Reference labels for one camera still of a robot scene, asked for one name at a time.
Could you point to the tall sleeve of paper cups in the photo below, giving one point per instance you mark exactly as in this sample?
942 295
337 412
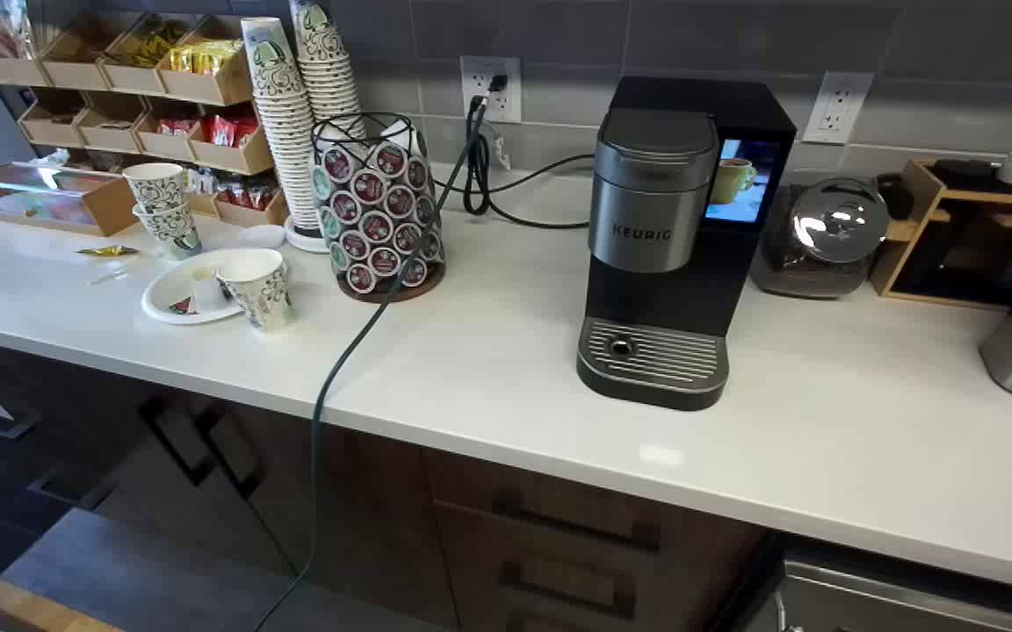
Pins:
281 116

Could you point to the small red packet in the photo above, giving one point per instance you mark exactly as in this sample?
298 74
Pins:
180 308

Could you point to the stainless dishwasher front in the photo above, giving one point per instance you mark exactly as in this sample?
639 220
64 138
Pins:
914 599

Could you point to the small white creamer cup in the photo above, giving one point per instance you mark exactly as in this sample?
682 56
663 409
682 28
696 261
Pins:
204 288

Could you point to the light wooden board edge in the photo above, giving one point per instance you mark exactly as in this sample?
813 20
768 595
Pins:
3 599

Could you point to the white empty wall outlet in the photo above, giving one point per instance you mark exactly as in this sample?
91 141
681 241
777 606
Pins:
837 108

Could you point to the white wall outlet with plug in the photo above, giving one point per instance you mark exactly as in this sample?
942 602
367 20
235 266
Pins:
490 88

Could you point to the round black silver appliance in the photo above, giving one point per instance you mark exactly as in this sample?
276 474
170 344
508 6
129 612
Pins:
825 241

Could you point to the black silver Keurig coffee machine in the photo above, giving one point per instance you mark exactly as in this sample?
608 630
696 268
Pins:
670 282

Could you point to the patterned paper cup stack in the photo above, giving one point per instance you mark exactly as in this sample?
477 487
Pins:
163 206

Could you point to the white styrofoam plate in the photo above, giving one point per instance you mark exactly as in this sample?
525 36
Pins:
170 287

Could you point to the yellow packet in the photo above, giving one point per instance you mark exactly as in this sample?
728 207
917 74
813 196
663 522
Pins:
107 251

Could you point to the wooden condiment organizer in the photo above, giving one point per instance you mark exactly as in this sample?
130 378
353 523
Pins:
963 234

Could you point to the white round cup stack base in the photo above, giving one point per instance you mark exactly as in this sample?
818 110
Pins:
304 241

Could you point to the leaning sleeve of paper cups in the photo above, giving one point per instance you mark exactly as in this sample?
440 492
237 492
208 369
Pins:
328 63

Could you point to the low wooden tray box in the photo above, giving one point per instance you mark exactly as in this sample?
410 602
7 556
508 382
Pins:
54 206

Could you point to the wooden tea packet rack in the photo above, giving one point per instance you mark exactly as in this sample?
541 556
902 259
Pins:
130 110

